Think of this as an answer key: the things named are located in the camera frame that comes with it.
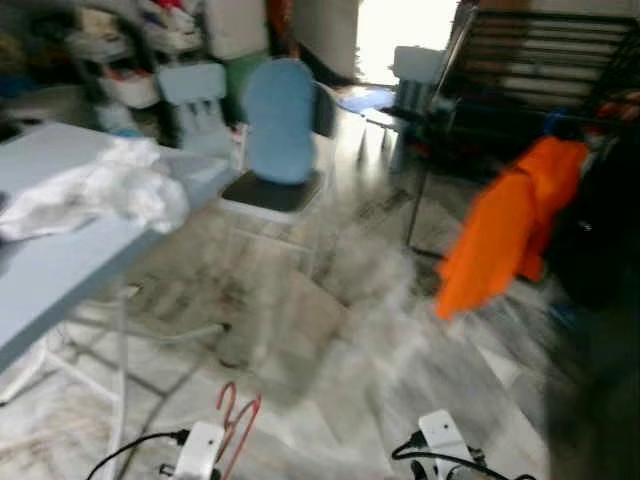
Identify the white thin garment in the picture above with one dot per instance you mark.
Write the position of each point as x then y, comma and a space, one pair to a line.
100, 190

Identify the blue hanger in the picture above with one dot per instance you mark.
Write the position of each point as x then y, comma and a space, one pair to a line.
552, 125

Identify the black hanging garment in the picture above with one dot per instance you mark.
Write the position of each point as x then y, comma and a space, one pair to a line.
600, 230

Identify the orange shirt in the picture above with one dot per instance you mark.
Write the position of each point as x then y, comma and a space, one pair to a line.
505, 230

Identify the black metal drying rack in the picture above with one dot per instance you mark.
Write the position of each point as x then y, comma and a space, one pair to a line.
560, 17

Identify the white kid chair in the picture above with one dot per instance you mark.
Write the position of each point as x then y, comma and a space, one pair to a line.
418, 65
195, 85

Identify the blue floor mat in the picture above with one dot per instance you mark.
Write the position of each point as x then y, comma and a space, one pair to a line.
368, 97

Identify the grey white folding chair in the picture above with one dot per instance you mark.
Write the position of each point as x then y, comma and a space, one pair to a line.
275, 190

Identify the light blue chair cushion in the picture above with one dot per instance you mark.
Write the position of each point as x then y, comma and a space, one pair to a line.
280, 120

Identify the white appliance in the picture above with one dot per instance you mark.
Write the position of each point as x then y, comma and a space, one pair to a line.
235, 25

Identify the white storage shelf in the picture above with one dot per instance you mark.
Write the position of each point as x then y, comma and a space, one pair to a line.
130, 85

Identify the pale blue folding table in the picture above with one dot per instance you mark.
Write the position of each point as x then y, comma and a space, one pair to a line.
60, 265

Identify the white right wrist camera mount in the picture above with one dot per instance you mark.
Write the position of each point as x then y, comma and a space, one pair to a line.
443, 435

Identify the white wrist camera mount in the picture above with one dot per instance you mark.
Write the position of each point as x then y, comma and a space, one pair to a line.
443, 435
200, 450

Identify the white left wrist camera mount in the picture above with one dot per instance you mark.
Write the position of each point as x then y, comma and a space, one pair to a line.
200, 450

